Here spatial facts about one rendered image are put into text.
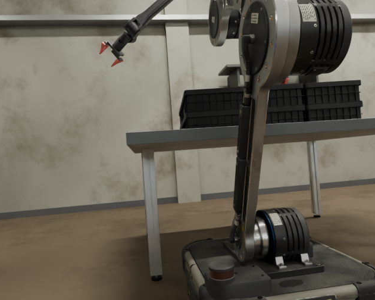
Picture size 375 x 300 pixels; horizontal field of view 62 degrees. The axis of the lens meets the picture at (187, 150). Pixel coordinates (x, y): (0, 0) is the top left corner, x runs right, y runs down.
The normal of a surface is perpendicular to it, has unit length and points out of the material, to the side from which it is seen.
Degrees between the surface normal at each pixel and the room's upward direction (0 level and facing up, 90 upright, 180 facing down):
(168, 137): 90
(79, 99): 90
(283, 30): 104
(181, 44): 90
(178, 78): 90
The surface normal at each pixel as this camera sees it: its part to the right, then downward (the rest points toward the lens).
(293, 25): 0.16, 0.11
